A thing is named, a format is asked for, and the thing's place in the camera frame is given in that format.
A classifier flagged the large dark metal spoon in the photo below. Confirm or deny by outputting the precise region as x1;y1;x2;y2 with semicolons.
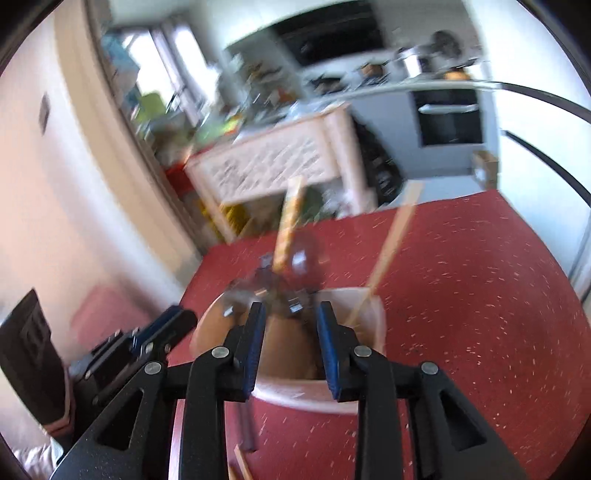
221;268;280;322

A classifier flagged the small dark metal spoon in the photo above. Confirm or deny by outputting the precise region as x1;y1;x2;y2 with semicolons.
283;229;324;307

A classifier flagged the black chopstick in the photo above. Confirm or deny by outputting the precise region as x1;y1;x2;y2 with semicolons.
236;401;257;453

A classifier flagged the plain wooden chopstick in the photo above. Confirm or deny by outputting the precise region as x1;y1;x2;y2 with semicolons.
233;445;253;480

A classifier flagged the pink plastic stool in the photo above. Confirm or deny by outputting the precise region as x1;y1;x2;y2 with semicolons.
70;285;150;349

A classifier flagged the white plastic utensil holder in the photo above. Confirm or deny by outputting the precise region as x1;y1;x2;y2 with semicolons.
189;287;387;415

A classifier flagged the wooden chopstick in holder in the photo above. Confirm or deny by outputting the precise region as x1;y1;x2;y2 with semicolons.
344;181;423;328
273;176;305;273

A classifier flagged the cardboard box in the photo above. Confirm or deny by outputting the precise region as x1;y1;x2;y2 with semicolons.
472;150;499;190

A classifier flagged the black built-in oven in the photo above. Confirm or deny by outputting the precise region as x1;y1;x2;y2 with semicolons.
412;89;483;147

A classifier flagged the white refrigerator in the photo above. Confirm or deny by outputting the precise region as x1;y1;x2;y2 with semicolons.
466;0;591;278

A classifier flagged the black range hood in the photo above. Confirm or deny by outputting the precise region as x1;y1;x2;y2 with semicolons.
270;1;385;67

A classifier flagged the small desk fan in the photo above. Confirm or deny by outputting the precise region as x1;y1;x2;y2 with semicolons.
431;30;463;60

